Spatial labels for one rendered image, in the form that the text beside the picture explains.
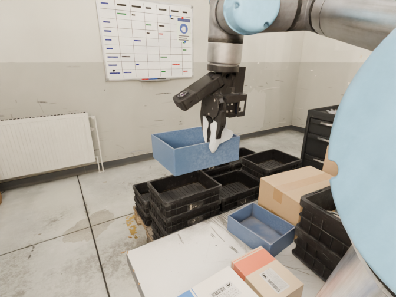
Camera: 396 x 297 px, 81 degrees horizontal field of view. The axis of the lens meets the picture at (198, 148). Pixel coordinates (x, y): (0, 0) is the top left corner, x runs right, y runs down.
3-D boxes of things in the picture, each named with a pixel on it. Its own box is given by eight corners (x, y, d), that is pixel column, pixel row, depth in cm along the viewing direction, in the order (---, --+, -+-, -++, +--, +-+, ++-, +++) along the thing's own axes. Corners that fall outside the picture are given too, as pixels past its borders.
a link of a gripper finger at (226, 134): (234, 153, 60) (237, 118, 56) (214, 158, 57) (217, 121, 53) (226, 149, 62) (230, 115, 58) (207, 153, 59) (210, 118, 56)
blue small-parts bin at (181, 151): (174, 176, 56) (173, 149, 54) (152, 157, 68) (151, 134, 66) (238, 159, 66) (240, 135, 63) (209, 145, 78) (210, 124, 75)
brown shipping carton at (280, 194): (294, 240, 87) (300, 204, 82) (257, 208, 106) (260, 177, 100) (346, 219, 99) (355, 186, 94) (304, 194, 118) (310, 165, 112)
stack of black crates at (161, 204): (168, 266, 144) (164, 204, 128) (151, 237, 168) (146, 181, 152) (220, 241, 163) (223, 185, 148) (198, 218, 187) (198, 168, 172)
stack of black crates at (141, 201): (146, 228, 176) (144, 203, 168) (134, 208, 200) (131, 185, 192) (191, 211, 196) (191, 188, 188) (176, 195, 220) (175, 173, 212)
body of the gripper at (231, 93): (244, 119, 56) (252, 66, 51) (215, 123, 52) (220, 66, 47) (226, 111, 62) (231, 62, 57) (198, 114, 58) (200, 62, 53)
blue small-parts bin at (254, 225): (293, 241, 87) (296, 226, 84) (268, 261, 78) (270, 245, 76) (251, 215, 102) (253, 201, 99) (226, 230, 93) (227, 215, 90)
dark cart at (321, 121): (335, 211, 220) (357, 118, 188) (294, 191, 256) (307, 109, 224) (366, 194, 249) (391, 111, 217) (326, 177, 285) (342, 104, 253)
